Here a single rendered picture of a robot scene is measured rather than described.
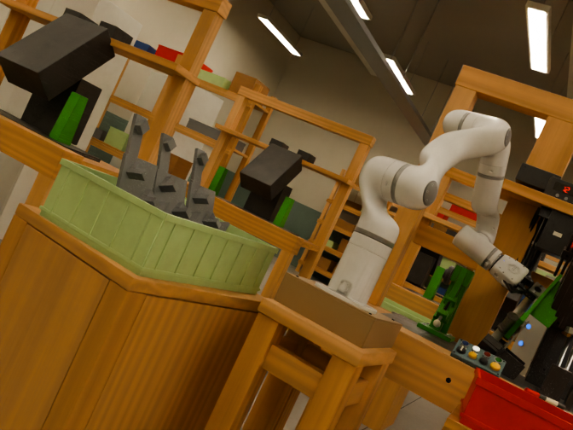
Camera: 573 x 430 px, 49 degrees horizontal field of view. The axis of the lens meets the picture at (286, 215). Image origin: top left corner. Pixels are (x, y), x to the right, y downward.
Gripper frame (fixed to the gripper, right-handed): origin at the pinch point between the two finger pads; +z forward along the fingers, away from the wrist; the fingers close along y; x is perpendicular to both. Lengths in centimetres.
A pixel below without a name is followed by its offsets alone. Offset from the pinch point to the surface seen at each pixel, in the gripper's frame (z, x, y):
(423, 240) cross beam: -47, 32, 18
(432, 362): -7.5, 1.6, -49.3
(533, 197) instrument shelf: -21.7, -9.1, 29.9
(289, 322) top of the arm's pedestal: -39, -17, -85
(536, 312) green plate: 5.2, -3.3, -10.1
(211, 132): -382, 332, 231
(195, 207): -95, 0, -69
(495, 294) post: -9.9, 25.2, 12.7
